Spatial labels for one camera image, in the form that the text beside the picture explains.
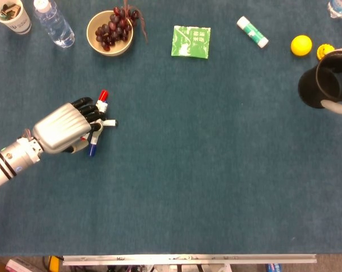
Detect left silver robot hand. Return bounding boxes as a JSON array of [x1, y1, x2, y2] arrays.
[[32, 97, 109, 155]]

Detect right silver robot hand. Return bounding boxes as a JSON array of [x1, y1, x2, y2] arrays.
[[320, 99, 342, 116]]

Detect black cup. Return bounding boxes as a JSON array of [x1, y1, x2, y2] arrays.
[[297, 47, 342, 109]]

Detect blue capped white marker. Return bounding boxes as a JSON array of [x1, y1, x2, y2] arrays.
[[87, 131, 101, 158]]

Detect red capped white marker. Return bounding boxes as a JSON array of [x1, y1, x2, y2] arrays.
[[79, 90, 109, 142]]

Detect small yellow toy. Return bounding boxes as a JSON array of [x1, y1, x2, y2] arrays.
[[316, 44, 336, 61]]

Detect yellow ball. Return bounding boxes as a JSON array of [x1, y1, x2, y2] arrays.
[[290, 35, 313, 57]]

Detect beige bowl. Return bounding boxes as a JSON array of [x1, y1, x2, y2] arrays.
[[86, 10, 134, 57]]

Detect clear unlabelled water bottle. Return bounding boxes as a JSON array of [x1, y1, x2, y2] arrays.
[[33, 0, 75, 49]]

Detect blue labelled water bottle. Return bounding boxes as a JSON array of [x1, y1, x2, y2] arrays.
[[326, 0, 342, 19]]

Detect white paper cup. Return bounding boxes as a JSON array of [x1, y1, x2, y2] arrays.
[[0, 0, 32, 35]]

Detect dark red grape bunch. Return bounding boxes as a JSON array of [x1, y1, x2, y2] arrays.
[[95, 0, 149, 52]]

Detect white green glue stick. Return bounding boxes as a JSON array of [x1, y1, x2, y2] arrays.
[[236, 16, 269, 49]]

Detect blue table cloth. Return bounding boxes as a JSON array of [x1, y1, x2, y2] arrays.
[[0, 0, 342, 257]]

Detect dark clips in cup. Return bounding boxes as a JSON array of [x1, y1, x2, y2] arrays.
[[0, 3, 20, 21]]

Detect yellow black tool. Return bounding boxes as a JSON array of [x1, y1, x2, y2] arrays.
[[48, 256, 63, 272]]

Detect pink box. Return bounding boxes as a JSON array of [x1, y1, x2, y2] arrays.
[[5, 257, 37, 272]]

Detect green paper packet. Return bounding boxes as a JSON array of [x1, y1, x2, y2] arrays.
[[171, 25, 212, 60]]

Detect aluminium rail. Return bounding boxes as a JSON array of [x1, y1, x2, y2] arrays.
[[62, 254, 318, 266]]

